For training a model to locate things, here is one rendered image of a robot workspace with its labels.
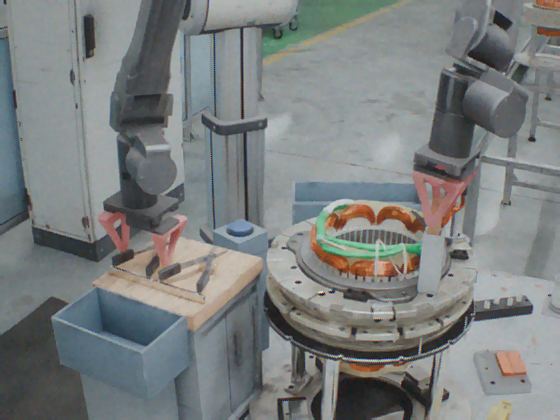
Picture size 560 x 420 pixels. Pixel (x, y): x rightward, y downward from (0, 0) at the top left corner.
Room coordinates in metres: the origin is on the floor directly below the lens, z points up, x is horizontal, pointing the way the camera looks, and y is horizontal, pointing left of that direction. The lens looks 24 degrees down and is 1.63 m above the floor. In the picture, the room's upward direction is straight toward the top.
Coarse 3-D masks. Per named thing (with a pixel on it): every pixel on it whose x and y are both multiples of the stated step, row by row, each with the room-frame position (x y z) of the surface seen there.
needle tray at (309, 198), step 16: (304, 192) 1.35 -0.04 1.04; (320, 192) 1.35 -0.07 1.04; (336, 192) 1.35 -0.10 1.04; (352, 192) 1.35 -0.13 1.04; (368, 192) 1.35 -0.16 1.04; (384, 192) 1.35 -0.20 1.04; (400, 192) 1.35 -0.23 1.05; (416, 192) 1.35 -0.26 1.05; (304, 208) 1.25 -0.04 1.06; (320, 208) 1.25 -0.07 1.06; (416, 208) 1.24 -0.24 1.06
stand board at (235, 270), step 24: (168, 240) 1.10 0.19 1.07; (192, 240) 1.10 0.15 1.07; (144, 264) 1.02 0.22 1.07; (216, 264) 1.02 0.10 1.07; (240, 264) 1.03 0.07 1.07; (120, 288) 0.94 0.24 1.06; (144, 288) 0.95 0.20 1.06; (192, 288) 0.95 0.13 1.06; (216, 288) 0.95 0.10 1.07; (240, 288) 0.98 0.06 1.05; (192, 312) 0.88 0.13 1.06
